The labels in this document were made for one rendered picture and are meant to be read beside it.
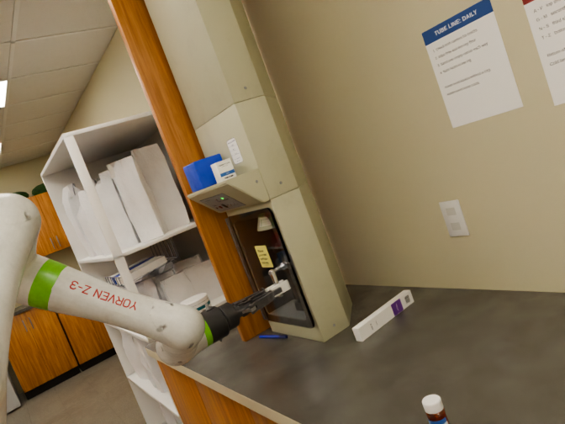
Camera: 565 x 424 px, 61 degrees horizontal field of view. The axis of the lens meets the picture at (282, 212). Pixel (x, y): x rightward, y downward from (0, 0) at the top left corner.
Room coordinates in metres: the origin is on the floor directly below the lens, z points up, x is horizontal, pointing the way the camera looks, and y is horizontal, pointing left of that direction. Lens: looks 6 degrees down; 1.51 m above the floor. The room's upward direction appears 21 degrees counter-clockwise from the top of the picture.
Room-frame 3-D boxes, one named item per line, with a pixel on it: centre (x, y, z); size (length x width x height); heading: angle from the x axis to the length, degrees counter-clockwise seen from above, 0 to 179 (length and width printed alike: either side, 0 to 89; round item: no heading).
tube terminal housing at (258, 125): (1.63, 0.00, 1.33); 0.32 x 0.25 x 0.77; 32
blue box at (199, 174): (1.59, 0.19, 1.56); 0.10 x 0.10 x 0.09; 32
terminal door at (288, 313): (1.56, 0.11, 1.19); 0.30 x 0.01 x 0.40; 31
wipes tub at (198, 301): (2.02, 0.49, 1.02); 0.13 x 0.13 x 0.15
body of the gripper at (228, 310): (1.36, 0.23, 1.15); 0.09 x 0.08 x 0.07; 122
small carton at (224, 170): (1.49, 0.13, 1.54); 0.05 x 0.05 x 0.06; 26
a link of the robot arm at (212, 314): (1.32, 0.29, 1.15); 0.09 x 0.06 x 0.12; 32
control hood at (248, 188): (1.53, 0.15, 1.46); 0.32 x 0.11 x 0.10; 32
